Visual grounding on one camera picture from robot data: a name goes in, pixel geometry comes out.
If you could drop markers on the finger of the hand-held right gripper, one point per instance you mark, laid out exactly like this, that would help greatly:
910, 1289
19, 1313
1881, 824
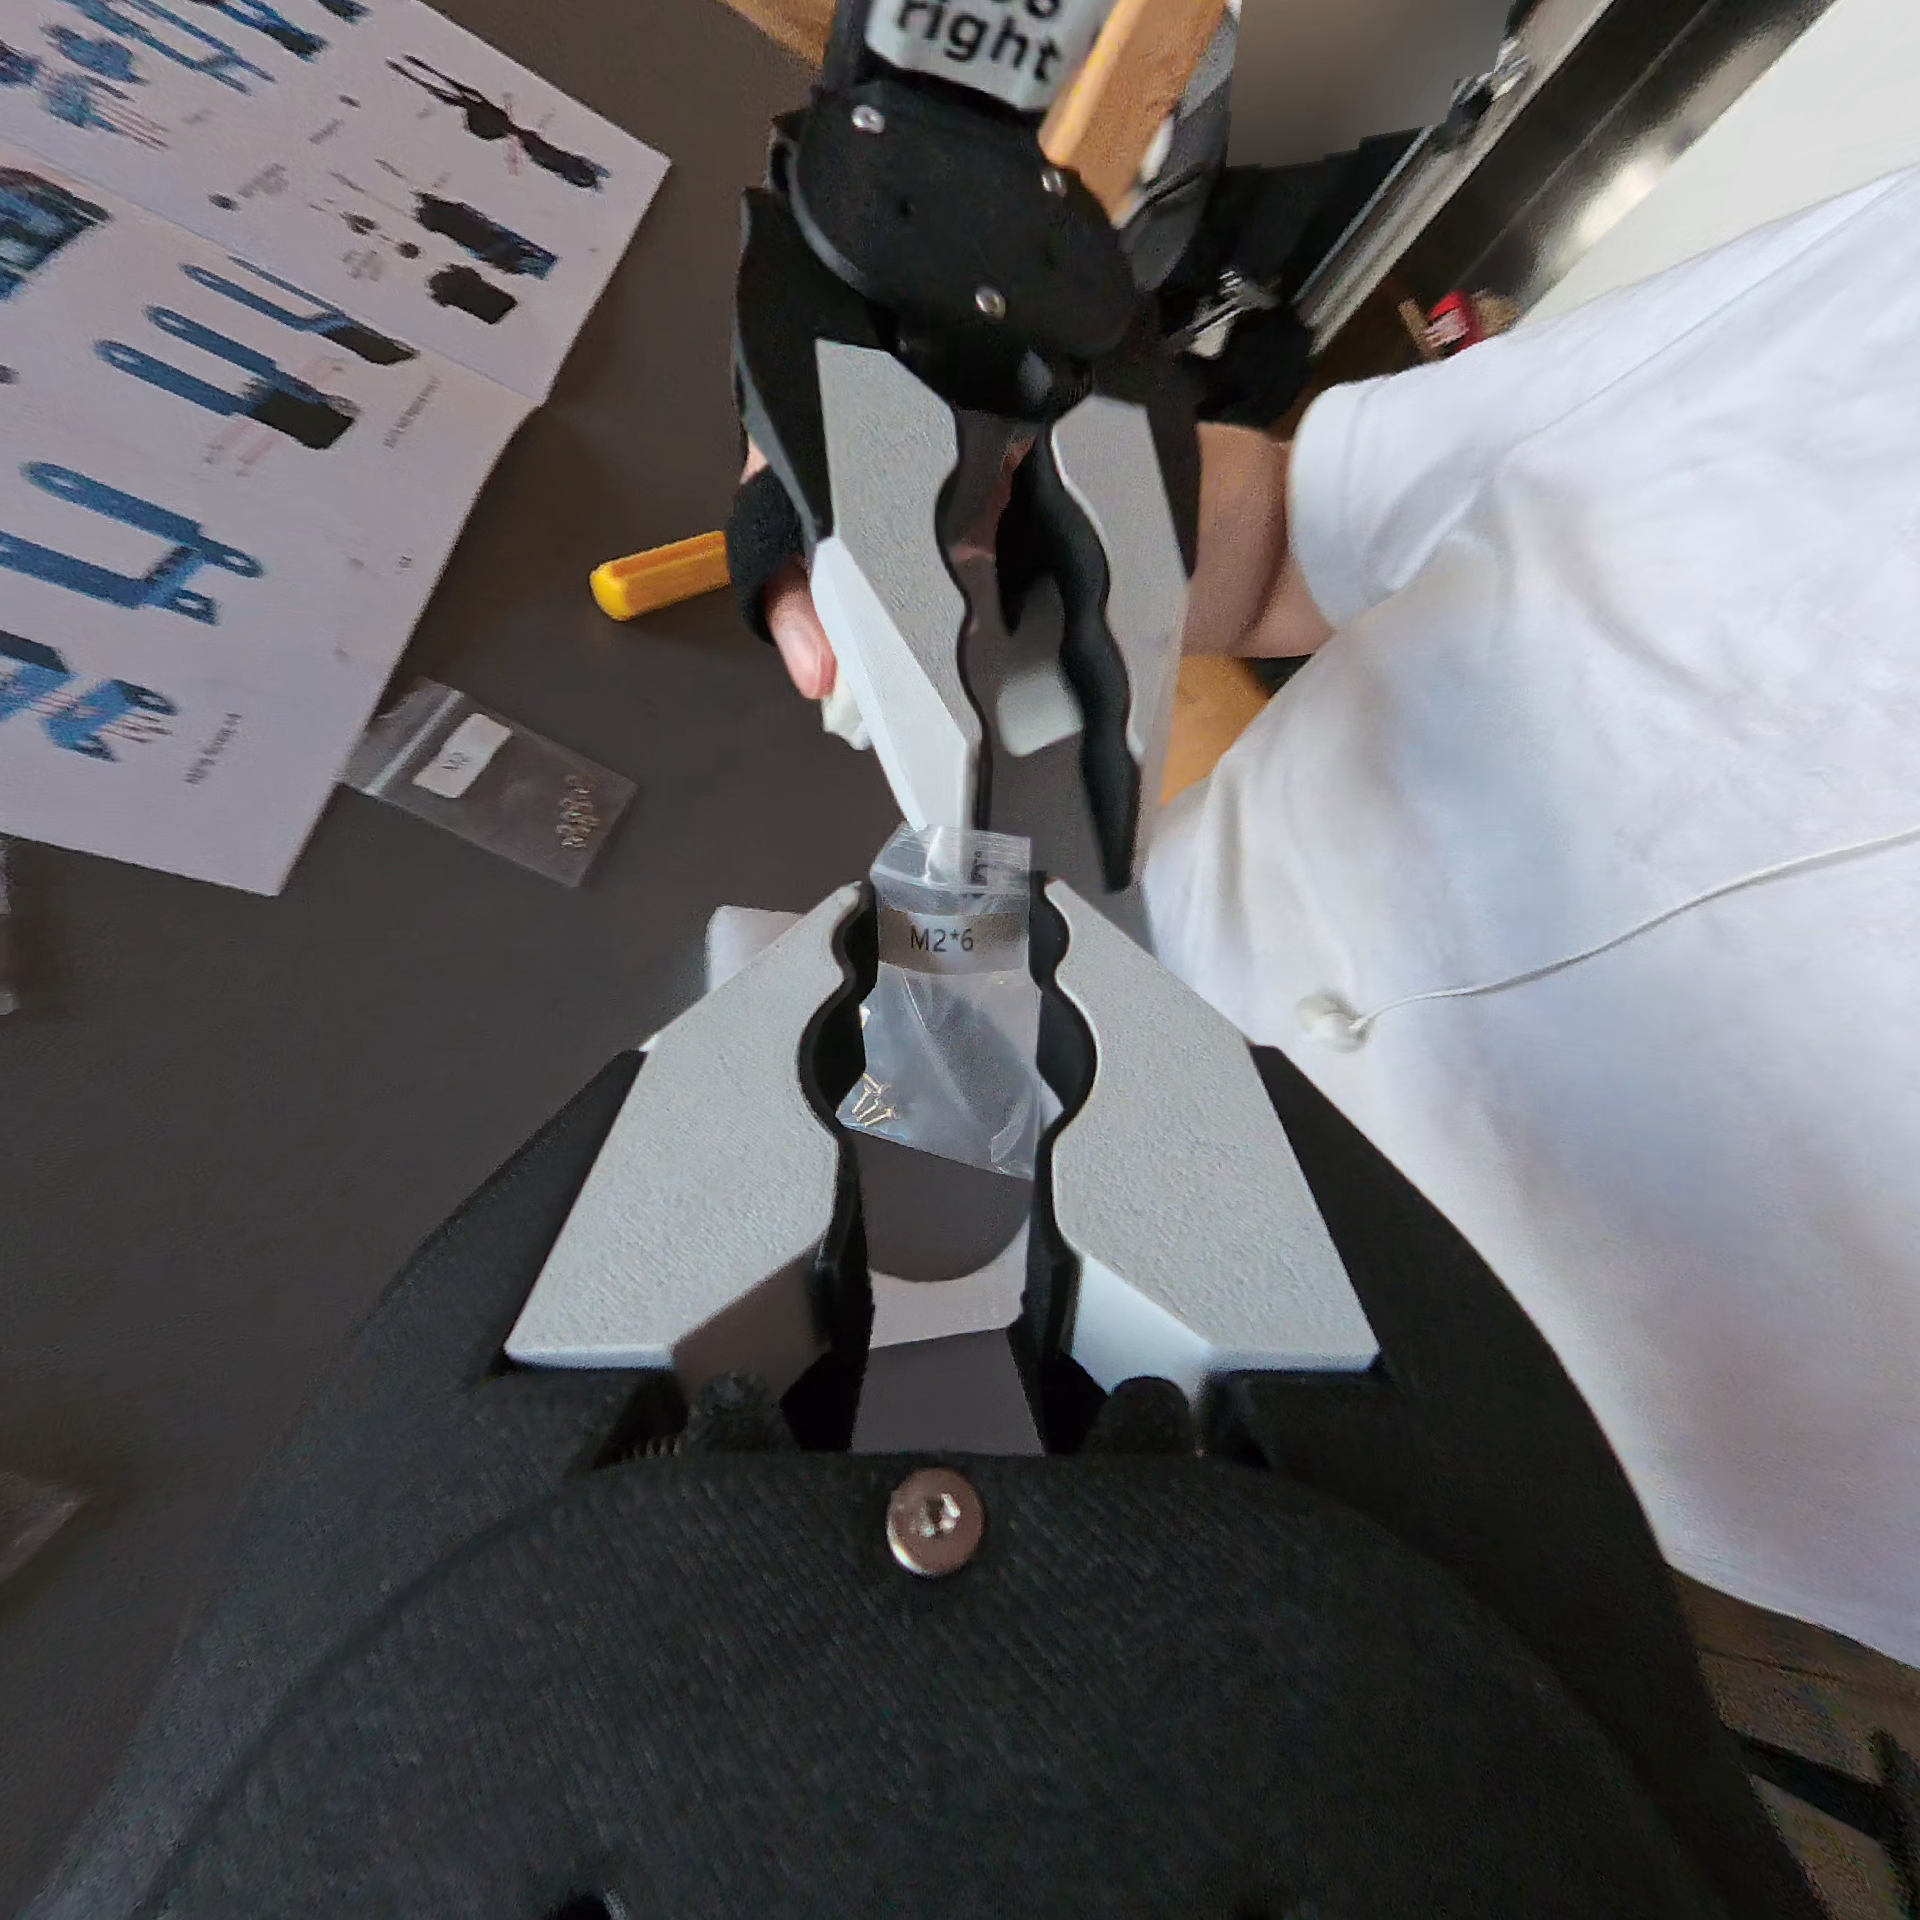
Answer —
884, 525
1149, 570

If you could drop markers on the person's right hand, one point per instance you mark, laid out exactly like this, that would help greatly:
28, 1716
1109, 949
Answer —
802, 645

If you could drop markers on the dark grey desk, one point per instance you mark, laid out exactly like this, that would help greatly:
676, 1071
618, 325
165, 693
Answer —
450, 1050

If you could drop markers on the black metal case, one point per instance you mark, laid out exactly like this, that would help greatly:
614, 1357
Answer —
1574, 165

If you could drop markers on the white foam sheet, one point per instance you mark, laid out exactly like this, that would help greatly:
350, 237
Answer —
751, 960

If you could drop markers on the clear bag with few screws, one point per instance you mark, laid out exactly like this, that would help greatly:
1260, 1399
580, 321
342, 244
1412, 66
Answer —
961, 1050

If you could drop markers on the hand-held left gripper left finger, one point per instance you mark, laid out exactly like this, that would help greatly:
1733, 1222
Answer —
674, 1200

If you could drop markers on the person's right forearm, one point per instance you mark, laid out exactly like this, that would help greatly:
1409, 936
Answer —
1244, 540

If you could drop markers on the robot assembly instruction sheet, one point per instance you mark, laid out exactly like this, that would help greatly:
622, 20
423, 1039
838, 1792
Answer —
300, 494

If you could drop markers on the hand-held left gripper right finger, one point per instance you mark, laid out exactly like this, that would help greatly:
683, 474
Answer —
1200, 1200

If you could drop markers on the clear bag of tiny nuts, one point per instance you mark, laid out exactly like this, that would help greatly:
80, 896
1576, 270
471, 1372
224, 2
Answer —
494, 781

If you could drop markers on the wooden rail frame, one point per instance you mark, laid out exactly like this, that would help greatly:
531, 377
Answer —
1140, 91

